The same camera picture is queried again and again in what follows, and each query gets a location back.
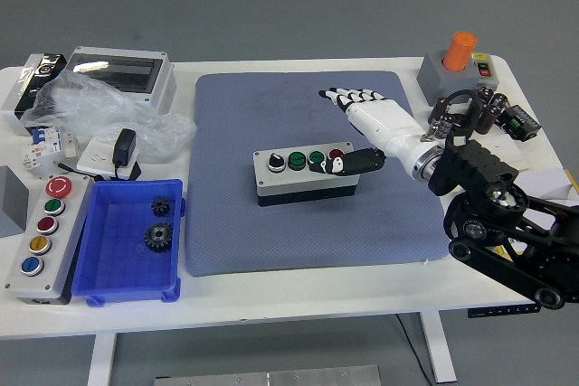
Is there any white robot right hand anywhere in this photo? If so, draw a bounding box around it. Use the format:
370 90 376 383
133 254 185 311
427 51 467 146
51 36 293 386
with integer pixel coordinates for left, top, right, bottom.
308 86 443 176

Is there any grey four-button control box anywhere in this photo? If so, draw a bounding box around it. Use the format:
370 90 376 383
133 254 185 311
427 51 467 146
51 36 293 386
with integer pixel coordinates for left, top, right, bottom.
252 141 361 207

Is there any grey five-button control box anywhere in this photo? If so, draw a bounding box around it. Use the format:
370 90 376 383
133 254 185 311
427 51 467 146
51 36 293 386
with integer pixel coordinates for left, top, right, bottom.
3 174 94 306

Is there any grey square base block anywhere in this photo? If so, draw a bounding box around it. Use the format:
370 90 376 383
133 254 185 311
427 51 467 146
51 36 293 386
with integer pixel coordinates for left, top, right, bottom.
416 50 501 105

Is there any orange cylinder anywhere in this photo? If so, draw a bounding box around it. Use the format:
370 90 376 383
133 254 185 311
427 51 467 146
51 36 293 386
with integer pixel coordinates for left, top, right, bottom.
441 31 478 72

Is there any black module green terminal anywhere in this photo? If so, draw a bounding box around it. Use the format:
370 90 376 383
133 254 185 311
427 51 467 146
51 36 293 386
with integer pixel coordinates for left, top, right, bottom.
497 104 543 142

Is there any blue-grey fabric mat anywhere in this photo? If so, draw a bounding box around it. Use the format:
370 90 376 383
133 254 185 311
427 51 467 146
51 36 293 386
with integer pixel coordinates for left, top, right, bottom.
184 70 452 278

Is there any black table control panel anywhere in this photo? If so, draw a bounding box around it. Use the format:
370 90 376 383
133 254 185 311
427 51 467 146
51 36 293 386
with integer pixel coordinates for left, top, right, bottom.
467 302 543 319

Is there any grey distribution box dark window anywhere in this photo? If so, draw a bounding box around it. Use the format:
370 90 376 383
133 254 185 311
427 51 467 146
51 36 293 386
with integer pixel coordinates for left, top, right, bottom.
60 45 177 115

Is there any white table leg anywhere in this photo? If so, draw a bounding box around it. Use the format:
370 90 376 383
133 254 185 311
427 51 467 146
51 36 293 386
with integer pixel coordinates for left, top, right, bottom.
87 334 118 386
418 312 458 383

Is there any small black gear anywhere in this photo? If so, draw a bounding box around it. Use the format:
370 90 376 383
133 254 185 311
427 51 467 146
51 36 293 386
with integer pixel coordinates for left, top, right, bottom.
150 195 171 218

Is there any large black gear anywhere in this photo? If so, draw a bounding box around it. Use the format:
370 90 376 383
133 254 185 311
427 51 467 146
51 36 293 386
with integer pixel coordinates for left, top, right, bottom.
143 221 176 251

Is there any black power adapter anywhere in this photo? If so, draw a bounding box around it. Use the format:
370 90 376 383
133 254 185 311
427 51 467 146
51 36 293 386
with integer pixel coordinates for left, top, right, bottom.
111 127 142 182

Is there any clear plastic bag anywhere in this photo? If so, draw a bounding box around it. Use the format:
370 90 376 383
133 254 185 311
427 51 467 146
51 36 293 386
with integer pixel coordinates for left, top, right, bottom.
20 70 198 159

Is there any blue plastic bin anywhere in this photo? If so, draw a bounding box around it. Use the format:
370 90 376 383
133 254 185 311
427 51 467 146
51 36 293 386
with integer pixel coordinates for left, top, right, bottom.
71 178 187 307

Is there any white blue circuit breaker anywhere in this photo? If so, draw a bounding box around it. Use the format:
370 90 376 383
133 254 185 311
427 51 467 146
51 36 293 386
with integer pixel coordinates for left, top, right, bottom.
20 126 64 179

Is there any white box shiny black panel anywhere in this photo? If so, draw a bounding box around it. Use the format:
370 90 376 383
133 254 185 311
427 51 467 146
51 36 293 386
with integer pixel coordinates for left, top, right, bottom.
0 52 68 137

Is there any grey metal block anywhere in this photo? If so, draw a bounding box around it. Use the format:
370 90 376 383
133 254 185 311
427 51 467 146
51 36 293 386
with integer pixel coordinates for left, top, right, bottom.
0 165 29 239

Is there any white switch box red button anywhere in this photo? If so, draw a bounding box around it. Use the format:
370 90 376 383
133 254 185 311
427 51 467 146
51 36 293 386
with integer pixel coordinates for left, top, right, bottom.
470 52 500 87

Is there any white wall switch plate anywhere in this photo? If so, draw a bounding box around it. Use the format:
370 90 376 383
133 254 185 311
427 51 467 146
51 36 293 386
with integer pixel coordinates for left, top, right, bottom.
490 137 529 174

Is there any white wall socket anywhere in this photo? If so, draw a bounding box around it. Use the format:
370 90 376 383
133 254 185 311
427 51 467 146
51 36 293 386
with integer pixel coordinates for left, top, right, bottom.
75 138 139 182

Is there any black adapter cord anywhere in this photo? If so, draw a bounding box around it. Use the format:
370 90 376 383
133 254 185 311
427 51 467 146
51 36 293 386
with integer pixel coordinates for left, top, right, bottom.
53 160 108 182

